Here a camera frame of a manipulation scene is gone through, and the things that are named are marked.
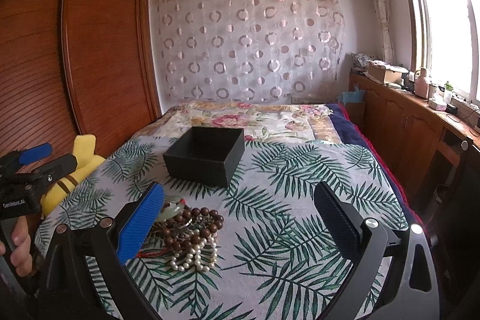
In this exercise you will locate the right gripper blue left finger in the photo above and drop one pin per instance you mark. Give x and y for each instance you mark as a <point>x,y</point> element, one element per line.
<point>135,220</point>

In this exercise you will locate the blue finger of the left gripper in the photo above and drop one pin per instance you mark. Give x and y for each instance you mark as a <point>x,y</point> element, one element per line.
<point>35,154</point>

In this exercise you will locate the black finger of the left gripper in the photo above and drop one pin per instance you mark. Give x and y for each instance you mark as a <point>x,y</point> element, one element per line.
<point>54,170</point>

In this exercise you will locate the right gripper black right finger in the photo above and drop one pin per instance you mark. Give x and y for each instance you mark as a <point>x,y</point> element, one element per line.
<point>340,219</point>

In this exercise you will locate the green jade pendant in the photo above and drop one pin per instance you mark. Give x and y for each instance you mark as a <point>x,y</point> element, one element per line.
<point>173,206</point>

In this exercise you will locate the black open jewelry box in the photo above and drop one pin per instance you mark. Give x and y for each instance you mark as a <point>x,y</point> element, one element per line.
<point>206,155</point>

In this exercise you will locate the person's left hand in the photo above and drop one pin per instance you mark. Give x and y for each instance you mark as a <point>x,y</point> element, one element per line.
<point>20,257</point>

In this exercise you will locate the dark blue blanket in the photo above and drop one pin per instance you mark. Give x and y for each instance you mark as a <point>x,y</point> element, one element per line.
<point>349,133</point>

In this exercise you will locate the palm leaf print bedspread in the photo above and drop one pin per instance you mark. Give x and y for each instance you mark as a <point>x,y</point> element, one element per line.
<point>274,257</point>

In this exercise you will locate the wooden wardrobe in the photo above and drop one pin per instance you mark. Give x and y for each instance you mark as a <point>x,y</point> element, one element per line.
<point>75,67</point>

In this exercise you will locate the wooden sideboard cabinet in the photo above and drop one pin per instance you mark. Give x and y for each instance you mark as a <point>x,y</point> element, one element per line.
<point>421,147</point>

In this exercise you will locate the blue tissue paper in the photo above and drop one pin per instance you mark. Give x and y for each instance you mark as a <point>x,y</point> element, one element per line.
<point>351,97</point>

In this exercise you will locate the cardboard box on cabinet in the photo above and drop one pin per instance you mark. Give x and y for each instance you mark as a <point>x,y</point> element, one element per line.
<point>385,73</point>

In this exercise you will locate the pink bottle on cabinet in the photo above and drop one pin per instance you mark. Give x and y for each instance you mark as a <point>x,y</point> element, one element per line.
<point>421,83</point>

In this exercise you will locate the sheer circle pattern curtain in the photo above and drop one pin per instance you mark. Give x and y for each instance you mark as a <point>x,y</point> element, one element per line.
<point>257,51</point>

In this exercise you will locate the window with white frame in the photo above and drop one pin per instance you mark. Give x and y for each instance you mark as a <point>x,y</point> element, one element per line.
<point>445,42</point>

